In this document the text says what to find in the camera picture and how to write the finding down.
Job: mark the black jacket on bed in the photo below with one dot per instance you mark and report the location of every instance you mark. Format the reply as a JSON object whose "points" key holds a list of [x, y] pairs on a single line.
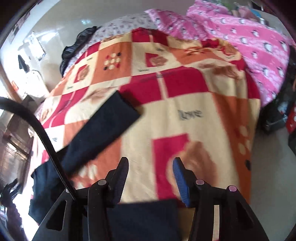
{"points": [[70, 51]]}

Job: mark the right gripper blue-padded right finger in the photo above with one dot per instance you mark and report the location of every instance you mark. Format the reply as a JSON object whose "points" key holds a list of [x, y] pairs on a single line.
{"points": [[237, 221]]}

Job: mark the wooden cabinet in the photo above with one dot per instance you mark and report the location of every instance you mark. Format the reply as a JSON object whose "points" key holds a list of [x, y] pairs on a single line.
{"points": [[16, 149]]}

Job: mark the white floral bedsheet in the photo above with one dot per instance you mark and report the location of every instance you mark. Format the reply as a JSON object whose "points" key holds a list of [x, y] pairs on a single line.
{"points": [[115, 27]]}

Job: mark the black pants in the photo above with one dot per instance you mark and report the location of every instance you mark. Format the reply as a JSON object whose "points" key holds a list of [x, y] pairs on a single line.
{"points": [[157, 220]]}

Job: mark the pink penguin quilt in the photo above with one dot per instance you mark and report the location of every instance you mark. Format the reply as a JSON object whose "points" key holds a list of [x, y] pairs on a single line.
{"points": [[265, 50]]}

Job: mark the dark bedside crate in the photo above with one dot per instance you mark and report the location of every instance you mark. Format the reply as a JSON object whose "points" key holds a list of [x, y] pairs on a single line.
{"points": [[274, 115]]}

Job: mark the red orange love blanket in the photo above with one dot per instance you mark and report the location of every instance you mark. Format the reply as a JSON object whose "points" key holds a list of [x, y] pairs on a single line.
{"points": [[196, 100]]}

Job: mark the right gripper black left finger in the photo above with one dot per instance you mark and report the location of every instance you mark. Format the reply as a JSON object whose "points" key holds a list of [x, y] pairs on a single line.
{"points": [[85, 218]]}

